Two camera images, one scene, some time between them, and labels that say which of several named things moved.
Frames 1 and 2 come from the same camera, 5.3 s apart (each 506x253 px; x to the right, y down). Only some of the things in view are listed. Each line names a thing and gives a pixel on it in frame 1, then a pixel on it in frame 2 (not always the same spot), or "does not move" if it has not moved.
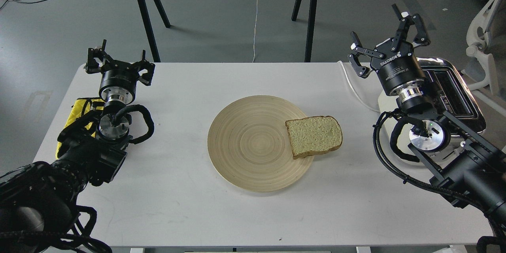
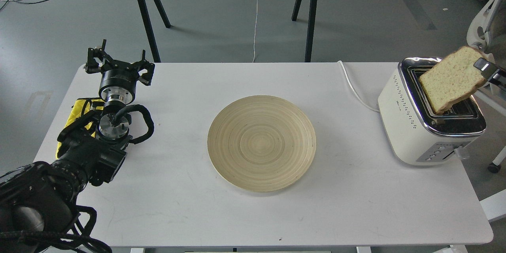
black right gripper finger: (362, 71) → (493, 73)
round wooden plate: (249, 146) does not move
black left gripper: (118, 82) does not move
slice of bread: (313, 134) → (452, 77)
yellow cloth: (82, 106) does not move
